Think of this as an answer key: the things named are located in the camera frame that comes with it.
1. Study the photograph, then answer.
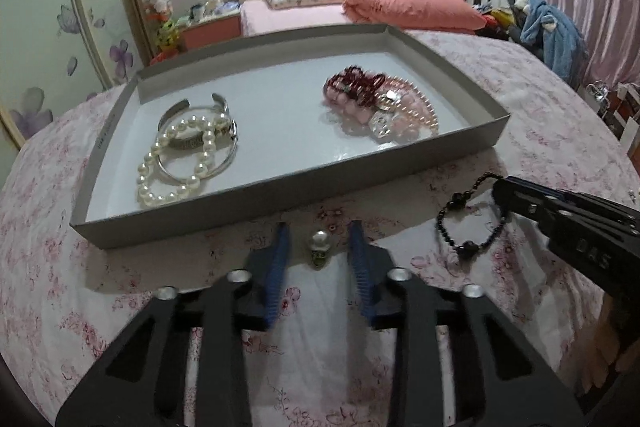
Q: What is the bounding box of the pile of colourful clothes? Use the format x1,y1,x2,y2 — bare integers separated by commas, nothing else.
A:
475,2,522,40

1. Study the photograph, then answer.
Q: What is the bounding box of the blue hanging garment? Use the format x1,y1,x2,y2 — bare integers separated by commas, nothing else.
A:
520,0,586,85

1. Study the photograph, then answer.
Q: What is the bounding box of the flower print sliding wardrobe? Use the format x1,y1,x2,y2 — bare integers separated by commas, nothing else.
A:
0,0,151,148

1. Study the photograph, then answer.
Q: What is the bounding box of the thin silver bangle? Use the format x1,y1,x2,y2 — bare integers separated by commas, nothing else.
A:
156,119,240,182

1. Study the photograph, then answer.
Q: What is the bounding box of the white pearl bracelet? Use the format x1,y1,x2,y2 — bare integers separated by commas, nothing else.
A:
136,116,228,208

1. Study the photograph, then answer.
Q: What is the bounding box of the black bead bracelet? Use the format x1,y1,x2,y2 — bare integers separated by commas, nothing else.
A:
437,173,511,260

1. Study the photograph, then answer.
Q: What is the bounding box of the wide silver cuff bracelet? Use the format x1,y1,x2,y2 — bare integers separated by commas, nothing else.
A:
158,93,232,152

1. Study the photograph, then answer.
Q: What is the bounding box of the person's right hand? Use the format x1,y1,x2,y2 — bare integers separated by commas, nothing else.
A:
585,292,631,397

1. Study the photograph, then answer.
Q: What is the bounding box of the pink pearl bracelet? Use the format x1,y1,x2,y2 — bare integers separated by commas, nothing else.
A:
385,77,441,135

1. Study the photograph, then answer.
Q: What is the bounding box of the dark red bead bracelet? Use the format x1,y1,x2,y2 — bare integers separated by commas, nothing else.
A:
327,64,386,100

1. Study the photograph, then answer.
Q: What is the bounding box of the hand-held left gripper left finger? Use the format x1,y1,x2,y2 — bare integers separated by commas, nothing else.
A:
55,222,292,427

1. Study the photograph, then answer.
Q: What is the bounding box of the pink and beige nightstand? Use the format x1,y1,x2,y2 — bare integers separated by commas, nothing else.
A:
179,9,243,52

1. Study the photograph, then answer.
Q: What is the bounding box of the grey shallow tray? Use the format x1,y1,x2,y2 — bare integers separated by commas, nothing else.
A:
70,23,511,250

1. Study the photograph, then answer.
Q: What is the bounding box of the pink chunky bead bracelet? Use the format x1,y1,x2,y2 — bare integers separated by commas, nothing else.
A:
322,74,426,142

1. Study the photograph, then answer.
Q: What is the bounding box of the folded pink quilt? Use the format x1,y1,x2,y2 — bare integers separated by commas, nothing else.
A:
341,0,487,34

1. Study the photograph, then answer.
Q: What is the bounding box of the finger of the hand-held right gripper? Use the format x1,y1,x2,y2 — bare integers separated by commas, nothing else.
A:
490,175,640,228

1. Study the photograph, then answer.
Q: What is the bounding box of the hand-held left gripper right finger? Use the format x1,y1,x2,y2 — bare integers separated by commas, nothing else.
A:
347,221,586,427

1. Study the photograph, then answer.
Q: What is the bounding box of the metal wire rack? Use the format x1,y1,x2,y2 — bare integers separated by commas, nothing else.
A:
582,81,613,108

